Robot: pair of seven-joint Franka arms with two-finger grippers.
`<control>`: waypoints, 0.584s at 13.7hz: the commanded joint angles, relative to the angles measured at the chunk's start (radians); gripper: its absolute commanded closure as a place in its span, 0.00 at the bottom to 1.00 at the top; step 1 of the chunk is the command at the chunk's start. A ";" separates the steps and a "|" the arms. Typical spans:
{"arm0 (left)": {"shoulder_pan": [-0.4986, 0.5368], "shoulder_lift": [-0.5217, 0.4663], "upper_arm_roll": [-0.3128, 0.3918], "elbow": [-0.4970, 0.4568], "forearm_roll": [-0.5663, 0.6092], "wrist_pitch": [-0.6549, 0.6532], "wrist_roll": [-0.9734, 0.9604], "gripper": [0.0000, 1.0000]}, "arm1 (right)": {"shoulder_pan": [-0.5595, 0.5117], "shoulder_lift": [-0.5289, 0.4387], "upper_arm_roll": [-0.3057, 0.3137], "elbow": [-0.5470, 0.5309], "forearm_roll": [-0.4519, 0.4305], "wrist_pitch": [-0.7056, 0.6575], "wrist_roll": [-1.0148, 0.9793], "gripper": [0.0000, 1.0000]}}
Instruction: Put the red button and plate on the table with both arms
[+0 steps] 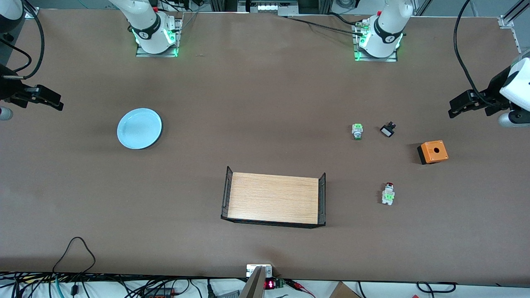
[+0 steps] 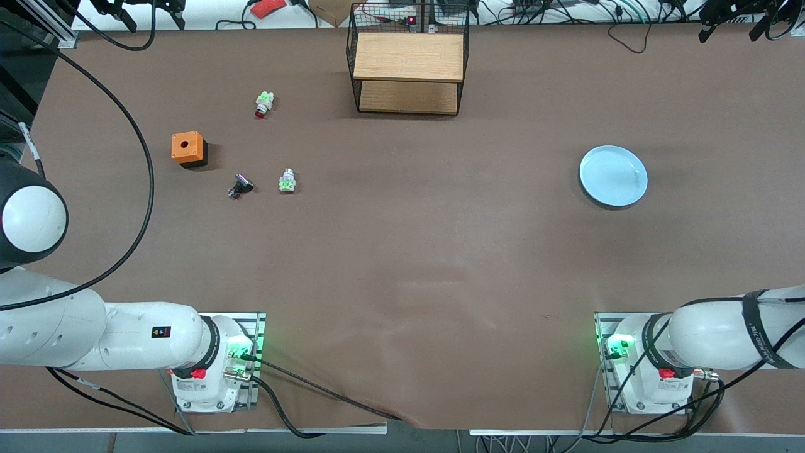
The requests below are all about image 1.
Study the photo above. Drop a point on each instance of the grey metal bracket post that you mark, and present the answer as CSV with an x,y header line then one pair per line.
x,y
258,285

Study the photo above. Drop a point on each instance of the red LED display module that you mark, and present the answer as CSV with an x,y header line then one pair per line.
x,y
270,284

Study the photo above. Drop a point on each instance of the red push button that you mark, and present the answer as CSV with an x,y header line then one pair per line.
x,y
388,194

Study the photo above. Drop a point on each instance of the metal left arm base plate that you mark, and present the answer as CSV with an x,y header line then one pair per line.
x,y
374,59

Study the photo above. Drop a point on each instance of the green push button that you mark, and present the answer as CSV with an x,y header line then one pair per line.
x,y
357,130

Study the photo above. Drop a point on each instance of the red black clip leads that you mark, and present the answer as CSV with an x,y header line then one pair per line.
x,y
296,284

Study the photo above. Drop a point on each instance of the white power strip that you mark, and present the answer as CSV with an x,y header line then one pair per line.
x,y
269,7

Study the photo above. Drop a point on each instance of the brown cardboard piece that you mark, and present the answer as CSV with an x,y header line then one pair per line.
x,y
343,291

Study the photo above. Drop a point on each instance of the aluminium corner profile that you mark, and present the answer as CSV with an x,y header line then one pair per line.
x,y
33,15
506,20

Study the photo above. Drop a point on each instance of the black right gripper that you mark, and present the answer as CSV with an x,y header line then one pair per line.
x,y
9,89

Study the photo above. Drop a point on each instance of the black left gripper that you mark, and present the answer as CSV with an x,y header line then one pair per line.
x,y
493,89

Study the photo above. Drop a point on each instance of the orange button enclosure box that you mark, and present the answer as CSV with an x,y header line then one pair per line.
x,y
434,151

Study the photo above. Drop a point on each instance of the black white square switch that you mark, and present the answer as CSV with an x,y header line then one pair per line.
x,y
388,131

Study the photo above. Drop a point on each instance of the light blue plate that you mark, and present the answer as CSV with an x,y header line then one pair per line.
x,y
139,128

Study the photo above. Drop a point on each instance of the perforated metal edge strip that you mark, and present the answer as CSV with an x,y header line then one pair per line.
x,y
517,41

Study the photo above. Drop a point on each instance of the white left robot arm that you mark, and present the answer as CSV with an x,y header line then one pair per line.
x,y
385,37

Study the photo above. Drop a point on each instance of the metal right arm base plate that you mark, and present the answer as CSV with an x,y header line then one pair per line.
x,y
179,35

